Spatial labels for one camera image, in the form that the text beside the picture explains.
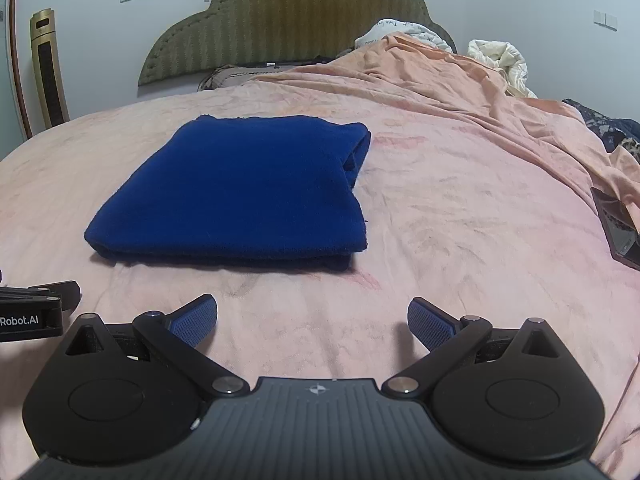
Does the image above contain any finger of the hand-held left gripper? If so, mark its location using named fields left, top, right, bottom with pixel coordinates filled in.
left=0, top=280, right=82, bottom=311

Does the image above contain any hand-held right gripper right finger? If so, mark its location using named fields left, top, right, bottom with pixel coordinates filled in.
left=382, top=296, right=566, bottom=401

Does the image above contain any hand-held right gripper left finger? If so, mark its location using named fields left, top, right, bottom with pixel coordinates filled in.
left=62, top=294, right=251, bottom=400

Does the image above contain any blue beaded knit sweater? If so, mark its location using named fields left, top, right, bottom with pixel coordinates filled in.
left=84, top=114, right=373, bottom=273

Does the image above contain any dark tablet device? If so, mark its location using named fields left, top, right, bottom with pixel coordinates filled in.
left=590, top=186, right=640, bottom=272

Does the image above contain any flower print wardrobe door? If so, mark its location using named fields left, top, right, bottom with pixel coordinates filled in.
left=0, top=0, right=33, bottom=161

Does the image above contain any gold tower fan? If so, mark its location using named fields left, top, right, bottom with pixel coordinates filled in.
left=28, top=8, right=70, bottom=128

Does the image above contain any peach blanket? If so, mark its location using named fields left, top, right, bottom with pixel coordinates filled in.
left=260, top=31, right=640, bottom=221

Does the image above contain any grey pillow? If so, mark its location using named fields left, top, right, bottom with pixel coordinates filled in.
left=197, top=63, right=321, bottom=92

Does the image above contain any dark patterned cloth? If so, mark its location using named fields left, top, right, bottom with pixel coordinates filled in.
left=561, top=98, right=640, bottom=153

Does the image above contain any leopard print cloth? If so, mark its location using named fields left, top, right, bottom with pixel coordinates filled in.
left=606, top=136, right=640, bottom=166

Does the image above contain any cream duvet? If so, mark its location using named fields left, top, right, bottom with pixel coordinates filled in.
left=467, top=39, right=538, bottom=99

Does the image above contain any white printed quilt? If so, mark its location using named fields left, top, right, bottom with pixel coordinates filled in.
left=354, top=19, right=456, bottom=53

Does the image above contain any olive padded headboard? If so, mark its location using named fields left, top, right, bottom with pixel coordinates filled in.
left=137, top=0, right=458, bottom=92

